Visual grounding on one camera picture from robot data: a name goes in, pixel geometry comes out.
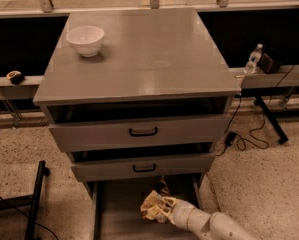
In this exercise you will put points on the black drawer handle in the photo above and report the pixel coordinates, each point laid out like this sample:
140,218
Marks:
143,132
144,169

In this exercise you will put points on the black middle drawer handle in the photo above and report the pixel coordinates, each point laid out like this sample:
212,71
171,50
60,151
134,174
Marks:
144,169

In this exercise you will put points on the black table leg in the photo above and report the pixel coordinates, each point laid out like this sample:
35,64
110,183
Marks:
282,136

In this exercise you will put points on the grey middle drawer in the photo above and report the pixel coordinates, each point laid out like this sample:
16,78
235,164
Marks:
122,168

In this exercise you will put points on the black and yellow tape measure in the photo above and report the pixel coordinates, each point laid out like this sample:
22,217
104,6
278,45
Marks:
16,77

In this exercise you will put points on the metal shelf bracket left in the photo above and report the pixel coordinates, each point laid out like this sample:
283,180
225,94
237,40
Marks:
16,115

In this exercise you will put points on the grey drawer cabinet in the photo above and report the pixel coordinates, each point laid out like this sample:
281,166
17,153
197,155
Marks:
152,64

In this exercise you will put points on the grey top drawer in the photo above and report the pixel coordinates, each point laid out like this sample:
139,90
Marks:
103,135

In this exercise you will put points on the black top drawer handle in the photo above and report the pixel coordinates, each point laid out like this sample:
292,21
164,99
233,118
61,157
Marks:
143,132

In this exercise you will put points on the black metal stand leg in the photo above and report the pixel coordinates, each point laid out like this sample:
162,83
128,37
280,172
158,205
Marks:
31,200

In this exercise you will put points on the brown chip bag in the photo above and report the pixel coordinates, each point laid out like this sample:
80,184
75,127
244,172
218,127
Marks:
160,190

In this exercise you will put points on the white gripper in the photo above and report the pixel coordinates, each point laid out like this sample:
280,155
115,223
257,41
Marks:
180,213

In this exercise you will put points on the clear plastic water bottle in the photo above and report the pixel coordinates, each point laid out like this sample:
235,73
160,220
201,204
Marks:
253,60

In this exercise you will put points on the white ceramic bowl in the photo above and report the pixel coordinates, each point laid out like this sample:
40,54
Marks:
86,40

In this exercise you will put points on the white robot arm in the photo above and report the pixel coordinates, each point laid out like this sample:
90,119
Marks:
216,226

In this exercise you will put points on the grey open bottom drawer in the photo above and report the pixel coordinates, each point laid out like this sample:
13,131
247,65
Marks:
117,216

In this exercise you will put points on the black power adapter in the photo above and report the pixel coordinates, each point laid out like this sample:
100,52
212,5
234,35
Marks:
230,138

